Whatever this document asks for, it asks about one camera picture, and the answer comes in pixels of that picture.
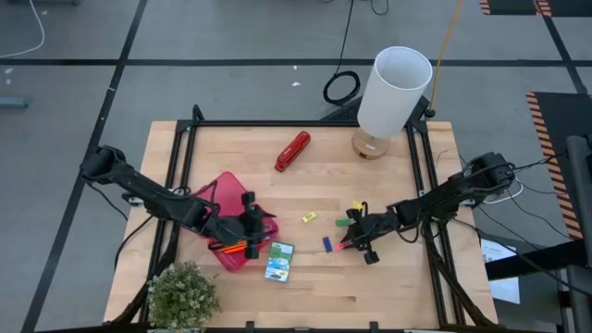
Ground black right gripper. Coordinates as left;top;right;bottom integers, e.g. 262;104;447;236
340;207;401;265

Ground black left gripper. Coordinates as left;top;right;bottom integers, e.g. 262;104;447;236
203;191;278;259

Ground orange highlighter pen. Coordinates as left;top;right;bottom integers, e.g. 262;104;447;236
220;245;261;255

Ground crayon box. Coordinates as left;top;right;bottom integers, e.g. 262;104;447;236
264;240;296;283

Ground pink plastic pencil case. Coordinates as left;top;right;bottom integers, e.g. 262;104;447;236
191;171;280;274

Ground red stapler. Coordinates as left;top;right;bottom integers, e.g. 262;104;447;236
274;130;312;174

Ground potted plant white flowers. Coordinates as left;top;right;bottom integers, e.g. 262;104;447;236
145;259;222;330

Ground white shade wooden lamp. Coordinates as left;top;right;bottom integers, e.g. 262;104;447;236
351;44;434;161

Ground white paper sheet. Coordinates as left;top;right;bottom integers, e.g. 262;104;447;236
480;238;522;305

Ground black floor beam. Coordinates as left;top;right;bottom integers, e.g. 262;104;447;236
485;240;592;281

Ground hazard striped floor mat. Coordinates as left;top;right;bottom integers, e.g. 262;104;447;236
525;91;592;241
478;0;592;18

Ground gray floor bar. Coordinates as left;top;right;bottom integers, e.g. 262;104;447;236
0;95;33;110

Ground black aluminium table frame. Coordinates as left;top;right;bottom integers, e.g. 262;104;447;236
108;104;499;333

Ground yellow hanging cable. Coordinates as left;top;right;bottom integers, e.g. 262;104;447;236
427;0;464;117

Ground black coiled floor cable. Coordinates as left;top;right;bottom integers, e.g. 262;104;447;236
322;0;362;106

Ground gray metal post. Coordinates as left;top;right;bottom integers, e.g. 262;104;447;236
566;135;592;333

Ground white floor cable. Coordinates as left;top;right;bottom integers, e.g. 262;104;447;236
0;0;46;59

